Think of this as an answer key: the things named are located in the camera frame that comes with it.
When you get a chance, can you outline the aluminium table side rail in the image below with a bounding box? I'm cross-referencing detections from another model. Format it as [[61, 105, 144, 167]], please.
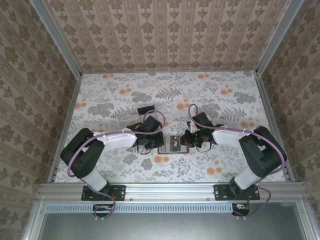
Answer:
[[46, 73, 84, 184], [254, 71, 296, 183]]

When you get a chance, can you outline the wide aluminium mounting rail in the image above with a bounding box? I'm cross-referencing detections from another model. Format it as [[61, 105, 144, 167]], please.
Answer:
[[37, 181, 308, 202]]

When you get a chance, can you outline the right wrist black cable loop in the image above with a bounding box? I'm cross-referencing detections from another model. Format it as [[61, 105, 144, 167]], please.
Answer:
[[195, 141, 214, 154]]

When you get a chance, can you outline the grey metal panel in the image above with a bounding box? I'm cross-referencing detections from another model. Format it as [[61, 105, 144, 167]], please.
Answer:
[[37, 212, 310, 240]]

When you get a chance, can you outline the brown leather card holder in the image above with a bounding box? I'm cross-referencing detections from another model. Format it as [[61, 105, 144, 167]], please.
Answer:
[[157, 134, 189, 155]]

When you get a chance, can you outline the clear acrylic card organizer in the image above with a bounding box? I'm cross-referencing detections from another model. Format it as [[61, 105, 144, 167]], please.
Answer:
[[118, 104, 161, 128]]

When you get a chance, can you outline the slotted white cable duct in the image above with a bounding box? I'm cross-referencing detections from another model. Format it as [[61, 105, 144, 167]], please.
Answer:
[[46, 202, 235, 214]]

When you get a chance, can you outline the floral patterned table covering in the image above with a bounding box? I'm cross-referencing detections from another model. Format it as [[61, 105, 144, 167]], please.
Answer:
[[53, 71, 287, 185]]

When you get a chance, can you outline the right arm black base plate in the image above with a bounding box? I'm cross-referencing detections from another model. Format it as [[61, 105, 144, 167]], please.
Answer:
[[213, 184, 261, 202]]

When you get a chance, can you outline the short aluminium frame leg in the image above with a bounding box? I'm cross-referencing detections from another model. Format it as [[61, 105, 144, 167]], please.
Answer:
[[296, 197, 313, 240], [21, 197, 47, 240]]

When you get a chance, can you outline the plain black card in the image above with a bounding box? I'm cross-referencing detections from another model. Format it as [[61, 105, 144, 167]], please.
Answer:
[[136, 104, 156, 116]]

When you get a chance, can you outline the black connector board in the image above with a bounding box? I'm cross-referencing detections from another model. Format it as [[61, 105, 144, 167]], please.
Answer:
[[231, 202, 251, 217], [92, 203, 116, 218]]

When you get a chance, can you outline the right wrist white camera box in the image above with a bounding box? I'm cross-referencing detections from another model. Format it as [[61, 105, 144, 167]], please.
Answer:
[[187, 120, 199, 133]]

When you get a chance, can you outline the thin aluminium table rail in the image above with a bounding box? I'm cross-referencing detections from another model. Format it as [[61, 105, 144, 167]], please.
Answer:
[[81, 70, 258, 75]]

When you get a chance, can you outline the slanted aluminium frame post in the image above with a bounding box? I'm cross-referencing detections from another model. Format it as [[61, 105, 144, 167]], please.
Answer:
[[29, 0, 83, 79], [254, 0, 305, 76]]

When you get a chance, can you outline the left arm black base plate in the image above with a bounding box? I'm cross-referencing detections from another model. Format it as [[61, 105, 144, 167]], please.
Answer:
[[81, 184, 126, 202]]

